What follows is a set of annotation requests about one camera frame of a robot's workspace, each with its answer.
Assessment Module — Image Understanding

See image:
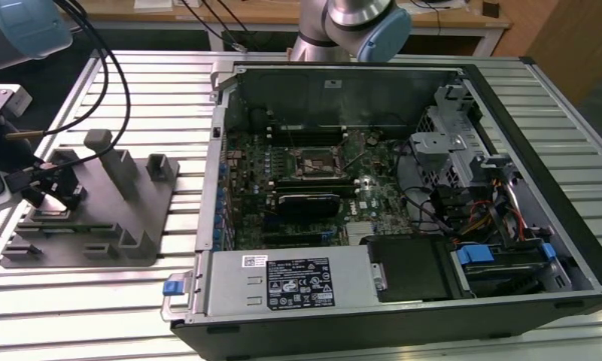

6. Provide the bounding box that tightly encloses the silver power supply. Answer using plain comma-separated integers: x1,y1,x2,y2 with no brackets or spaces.
190,246,386,320

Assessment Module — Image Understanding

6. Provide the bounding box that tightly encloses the hard disk blue carrier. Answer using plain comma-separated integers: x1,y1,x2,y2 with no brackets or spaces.
449,240,573,298

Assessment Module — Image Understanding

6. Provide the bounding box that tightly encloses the grey parts rack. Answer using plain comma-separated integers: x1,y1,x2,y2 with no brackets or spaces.
0,129,182,270

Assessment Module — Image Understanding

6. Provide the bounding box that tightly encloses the black camera cable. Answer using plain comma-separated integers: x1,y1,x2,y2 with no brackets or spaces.
43,0,135,135

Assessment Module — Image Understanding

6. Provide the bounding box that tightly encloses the metal drive cage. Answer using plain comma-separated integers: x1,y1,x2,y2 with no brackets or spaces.
409,84,492,189

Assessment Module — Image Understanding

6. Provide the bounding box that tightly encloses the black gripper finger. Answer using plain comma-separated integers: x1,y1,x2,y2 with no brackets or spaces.
43,161,87,211
7,168,47,209

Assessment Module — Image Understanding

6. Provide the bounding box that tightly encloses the black graphics card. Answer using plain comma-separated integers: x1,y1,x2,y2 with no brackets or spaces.
274,193,344,220

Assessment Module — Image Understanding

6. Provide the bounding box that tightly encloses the black PC case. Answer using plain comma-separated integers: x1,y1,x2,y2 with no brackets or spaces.
169,59,602,361

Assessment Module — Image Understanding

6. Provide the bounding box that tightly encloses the green RAM stick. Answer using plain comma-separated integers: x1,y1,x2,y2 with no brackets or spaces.
27,223,115,231

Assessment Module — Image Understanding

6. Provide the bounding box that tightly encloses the silver CPU green edge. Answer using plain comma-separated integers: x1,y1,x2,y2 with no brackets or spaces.
39,190,70,216

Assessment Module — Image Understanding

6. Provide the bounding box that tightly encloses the black expansion slot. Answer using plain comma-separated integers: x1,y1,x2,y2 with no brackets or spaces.
265,232,344,245

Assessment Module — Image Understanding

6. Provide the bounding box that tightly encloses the silver chipset heatsink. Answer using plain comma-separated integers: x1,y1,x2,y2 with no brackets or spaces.
345,221,377,247

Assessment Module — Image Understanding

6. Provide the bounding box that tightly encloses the green motherboard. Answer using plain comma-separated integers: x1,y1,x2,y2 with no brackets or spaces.
219,126,416,252

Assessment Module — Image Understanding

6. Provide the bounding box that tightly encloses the black rating label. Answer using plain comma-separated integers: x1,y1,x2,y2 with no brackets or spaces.
265,256,337,312

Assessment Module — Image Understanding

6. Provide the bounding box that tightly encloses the yellow wire bundle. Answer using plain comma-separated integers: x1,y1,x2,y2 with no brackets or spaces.
454,214,489,237

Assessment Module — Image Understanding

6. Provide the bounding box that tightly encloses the grey bracketed wrist camera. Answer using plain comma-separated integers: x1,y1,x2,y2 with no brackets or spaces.
0,83,35,118

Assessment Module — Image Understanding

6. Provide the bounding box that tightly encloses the black wire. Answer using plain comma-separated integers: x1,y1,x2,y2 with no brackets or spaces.
401,138,452,236

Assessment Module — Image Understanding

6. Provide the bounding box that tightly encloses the black RAM slot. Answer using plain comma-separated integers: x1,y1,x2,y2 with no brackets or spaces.
277,190,361,198
274,177,357,185
269,138,350,147
269,134,349,142
267,125,348,132
275,186,358,193
275,182,358,190
267,129,349,137

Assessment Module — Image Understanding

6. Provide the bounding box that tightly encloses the red wire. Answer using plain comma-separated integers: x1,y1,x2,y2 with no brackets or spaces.
472,201,528,241

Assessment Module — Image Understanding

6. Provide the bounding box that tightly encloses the metal socket cover frame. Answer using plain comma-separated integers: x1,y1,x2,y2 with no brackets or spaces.
338,126,370,172

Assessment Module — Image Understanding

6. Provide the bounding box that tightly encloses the CPU socket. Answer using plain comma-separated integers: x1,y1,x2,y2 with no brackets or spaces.
290,145,348,180

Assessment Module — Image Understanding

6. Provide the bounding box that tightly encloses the wooden cabinet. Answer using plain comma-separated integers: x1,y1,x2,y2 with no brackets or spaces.
494,0,602,108

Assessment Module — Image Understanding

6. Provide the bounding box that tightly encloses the wooden desk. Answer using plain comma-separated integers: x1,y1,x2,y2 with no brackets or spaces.
72,0,514,57

